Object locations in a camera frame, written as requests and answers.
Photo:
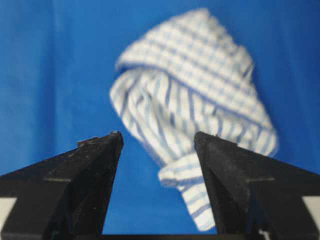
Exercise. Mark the blue table cloth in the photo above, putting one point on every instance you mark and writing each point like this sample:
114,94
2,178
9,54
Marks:
57,64

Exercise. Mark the white blue striped towel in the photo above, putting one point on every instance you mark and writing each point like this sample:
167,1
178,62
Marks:
187,75

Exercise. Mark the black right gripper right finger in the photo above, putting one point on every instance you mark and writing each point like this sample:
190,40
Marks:
255,197

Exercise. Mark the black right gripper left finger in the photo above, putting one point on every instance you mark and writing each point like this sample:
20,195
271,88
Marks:
64,197

